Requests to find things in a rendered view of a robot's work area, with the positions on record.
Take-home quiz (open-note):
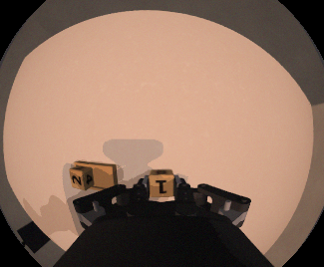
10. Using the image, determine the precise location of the brown wooden number cube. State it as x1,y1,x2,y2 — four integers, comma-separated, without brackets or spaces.
69,166,94,191
149,169,174,197

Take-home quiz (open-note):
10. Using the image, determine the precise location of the brown wooden tray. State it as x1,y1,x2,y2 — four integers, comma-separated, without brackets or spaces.
74,161,118,191

